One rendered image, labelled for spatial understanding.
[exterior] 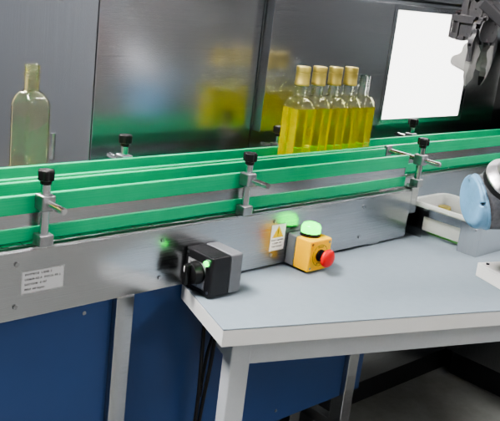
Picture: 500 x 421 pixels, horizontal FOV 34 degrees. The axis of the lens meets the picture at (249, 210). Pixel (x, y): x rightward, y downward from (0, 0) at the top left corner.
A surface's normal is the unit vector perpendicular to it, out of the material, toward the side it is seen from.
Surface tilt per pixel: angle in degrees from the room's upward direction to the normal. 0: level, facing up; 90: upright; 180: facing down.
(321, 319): 0
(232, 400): 90
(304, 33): 90
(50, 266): 90
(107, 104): 90
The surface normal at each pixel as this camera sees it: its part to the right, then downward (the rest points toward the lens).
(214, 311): 0.11, -0.96
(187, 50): 0.68, 0.28
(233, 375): 0.39, 0.29
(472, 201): -0.98, 0.06
